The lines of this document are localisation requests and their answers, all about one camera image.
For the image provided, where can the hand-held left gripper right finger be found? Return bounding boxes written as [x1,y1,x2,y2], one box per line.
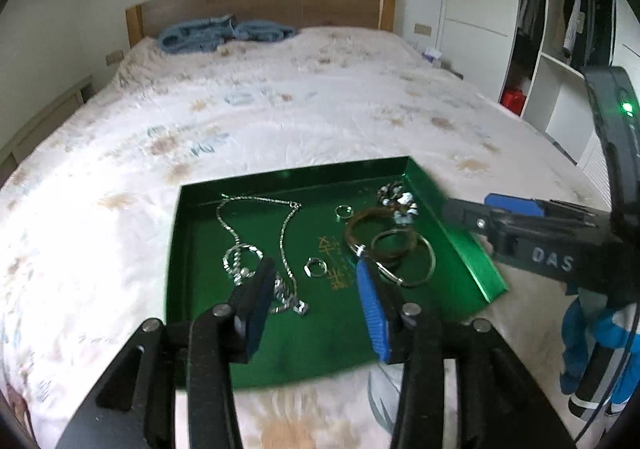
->
[355,256,578,449]

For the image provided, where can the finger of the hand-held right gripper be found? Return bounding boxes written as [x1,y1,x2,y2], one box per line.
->
[484,193,598,222]
[441,198,506,237]

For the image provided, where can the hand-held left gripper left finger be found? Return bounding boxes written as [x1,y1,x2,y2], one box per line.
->
[55,256,277,449]

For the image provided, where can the twisted silver bracelet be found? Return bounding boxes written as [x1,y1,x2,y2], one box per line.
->
[222,244,265,280]

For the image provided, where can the thin silver bangle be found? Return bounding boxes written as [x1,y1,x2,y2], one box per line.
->
[372,231,437,289]

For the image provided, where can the green shallow box tray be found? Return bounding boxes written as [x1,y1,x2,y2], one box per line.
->
[165,156,508,390]

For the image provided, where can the amber translucent bangle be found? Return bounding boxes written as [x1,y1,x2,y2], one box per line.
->
[371,228,418,262]

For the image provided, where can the beaded silver bracelet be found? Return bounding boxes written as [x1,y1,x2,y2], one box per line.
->
[376,181,420,225]

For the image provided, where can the dark brown bangle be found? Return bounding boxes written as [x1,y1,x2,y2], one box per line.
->
[344,208,401,255]

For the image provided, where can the silver chain necklace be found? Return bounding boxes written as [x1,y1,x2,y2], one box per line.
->
[216,195,303,290]

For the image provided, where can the red box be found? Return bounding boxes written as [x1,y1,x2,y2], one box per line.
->
[500,88,526,117]

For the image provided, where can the bed with floral sheet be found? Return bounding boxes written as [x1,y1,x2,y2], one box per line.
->
[0,26,616,449]

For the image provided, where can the dark hanging clothes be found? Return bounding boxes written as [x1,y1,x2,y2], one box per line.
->
[562,0,617,72]

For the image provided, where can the blue folded blanket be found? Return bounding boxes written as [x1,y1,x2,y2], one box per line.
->
[159,15,301,54]

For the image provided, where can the black cable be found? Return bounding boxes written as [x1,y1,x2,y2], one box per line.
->
[575,299,640,445]

